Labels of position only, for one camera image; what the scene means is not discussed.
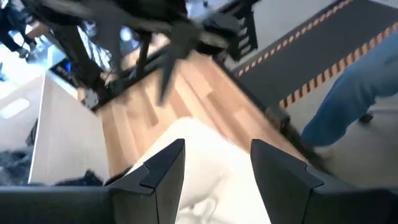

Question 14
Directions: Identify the white garment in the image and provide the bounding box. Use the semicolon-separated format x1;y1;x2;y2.
126;117;273;224

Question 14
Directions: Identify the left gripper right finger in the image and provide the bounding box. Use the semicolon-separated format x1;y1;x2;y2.
250;139;398;224

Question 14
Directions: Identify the white plastic basket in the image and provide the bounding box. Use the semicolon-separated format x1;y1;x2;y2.
27;73;111;186

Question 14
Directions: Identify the dark floor mat striped edge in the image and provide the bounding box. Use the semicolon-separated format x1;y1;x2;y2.
233;0;398;110

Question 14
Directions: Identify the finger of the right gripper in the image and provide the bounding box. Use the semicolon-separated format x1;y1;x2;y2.
157;52;184;106

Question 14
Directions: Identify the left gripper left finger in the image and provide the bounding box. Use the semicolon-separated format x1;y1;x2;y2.
0;139;187;224

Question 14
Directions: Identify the person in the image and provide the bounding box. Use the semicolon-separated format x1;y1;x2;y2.
0;0;38;60

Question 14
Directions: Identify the person's leg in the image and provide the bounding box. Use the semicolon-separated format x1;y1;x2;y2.
300;30;398;147

